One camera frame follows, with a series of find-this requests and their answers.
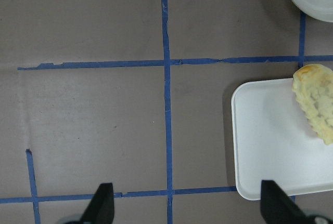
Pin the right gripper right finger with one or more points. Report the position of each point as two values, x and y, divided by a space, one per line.
277 207

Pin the white rectangular tray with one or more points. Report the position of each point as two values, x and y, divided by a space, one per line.
273 141

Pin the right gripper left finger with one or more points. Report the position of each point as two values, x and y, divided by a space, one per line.
101 207

